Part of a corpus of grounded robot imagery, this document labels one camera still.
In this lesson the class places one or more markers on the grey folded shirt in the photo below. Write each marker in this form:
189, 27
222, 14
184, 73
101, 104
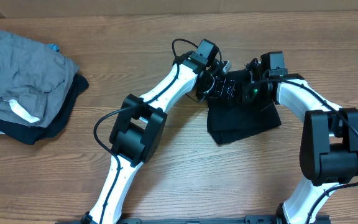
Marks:
34, 80

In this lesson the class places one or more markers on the black t-shirt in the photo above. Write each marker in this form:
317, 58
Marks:
228, 121

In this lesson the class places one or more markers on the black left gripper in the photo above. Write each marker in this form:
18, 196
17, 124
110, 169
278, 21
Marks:
212, 84

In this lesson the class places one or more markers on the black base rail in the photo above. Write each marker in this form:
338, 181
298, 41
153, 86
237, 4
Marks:
248, 219

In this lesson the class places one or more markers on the black folded garment in stack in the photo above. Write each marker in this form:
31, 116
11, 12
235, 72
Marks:
30, 134

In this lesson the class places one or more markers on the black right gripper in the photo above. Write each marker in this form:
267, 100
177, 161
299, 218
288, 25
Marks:
248, 90

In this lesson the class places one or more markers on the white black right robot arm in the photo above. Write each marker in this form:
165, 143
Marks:
329, 142

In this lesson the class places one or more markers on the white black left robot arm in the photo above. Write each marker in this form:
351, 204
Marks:
138, 129

